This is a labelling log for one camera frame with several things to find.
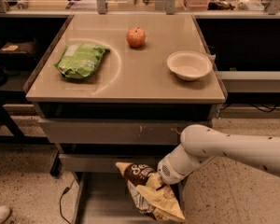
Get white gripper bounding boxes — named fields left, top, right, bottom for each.
left=146, top=145, right=213, bottom=189

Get brown chip bag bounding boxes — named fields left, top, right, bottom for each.
left=116, top=162, right=185, bottom=222

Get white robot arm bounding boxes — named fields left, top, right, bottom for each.
left=157, top=124, right=280, bottom=185

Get open bottom drawer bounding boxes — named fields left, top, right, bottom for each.
left=72, top=173, right=184, bottom=224

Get middle grey drawer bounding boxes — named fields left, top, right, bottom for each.
left=59, top=154, right=161, bottom=173

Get grey drawer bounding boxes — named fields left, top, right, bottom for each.
left=59, top=154, right=161, bottom=173
left=37, top=118, right=213, bottom=146

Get grey drawer cabinet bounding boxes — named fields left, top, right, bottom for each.
left=22, top=13, right=228, bottom=224

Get top grey drawer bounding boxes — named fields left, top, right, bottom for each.
left=37, top=118, right=213, bottom=146

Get green chip bag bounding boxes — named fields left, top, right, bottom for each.
left=54, top=43, right=109, bottom=80

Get dark bag on shelf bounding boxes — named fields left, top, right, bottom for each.
left=0, top=42, right=35, bottom=58

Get white bowl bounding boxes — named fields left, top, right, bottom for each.
left=167, top=50, right=212, bottom=81

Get red apple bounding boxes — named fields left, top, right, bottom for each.
left=126, top=27, right=146, bottom=49

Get white shoe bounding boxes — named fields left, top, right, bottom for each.
left=0, top=205, right=11, bottom=224

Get black floor cable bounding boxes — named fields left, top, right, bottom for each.
left=58, top=177, right=77, bottom=224

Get black table leg frame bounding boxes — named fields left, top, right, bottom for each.
left=0, top=93, right=63, bottom=176

